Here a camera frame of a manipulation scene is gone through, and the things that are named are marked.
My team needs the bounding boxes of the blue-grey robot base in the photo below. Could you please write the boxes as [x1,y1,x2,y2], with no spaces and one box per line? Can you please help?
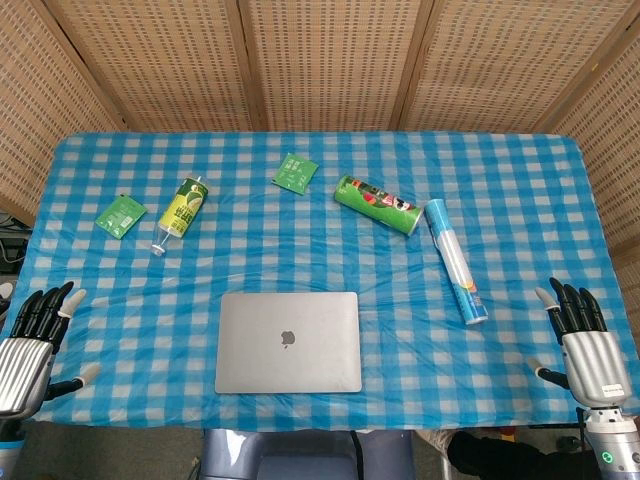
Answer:
[199,428,416,480]

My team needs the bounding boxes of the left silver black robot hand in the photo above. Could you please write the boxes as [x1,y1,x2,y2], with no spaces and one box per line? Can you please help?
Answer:
[0,281,103,420]

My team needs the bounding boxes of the yellow green label plastic bottle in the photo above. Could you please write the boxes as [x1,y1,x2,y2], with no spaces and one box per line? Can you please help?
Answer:
[151,174,209,258]

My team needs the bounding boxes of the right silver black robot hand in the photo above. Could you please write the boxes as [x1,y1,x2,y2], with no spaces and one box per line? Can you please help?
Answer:
[525,276,634,409]

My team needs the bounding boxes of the silver laptop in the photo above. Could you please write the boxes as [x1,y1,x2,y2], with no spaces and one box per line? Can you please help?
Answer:
[214,291,363,395]

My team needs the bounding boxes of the blue white checkered tablecloth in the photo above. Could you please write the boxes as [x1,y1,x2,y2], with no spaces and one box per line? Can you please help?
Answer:
[0,130,640,433]

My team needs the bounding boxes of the green sachet packet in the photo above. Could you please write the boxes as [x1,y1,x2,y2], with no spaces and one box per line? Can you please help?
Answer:
[95,194,148,241]
[271,152,320,195]

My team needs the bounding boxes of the woven folding screen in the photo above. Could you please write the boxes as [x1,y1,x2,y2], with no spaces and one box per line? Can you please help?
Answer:
[0,0,640,321]

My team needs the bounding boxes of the blue white tube can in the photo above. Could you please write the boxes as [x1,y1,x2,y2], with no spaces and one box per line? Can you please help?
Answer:
[423,198,489,326]

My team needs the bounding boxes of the black bag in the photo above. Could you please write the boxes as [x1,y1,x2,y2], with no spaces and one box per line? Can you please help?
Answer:
[446,430,604,480]

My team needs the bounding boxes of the green chips can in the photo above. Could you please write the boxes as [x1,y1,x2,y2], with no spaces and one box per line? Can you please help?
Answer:
[333,174,425,237]

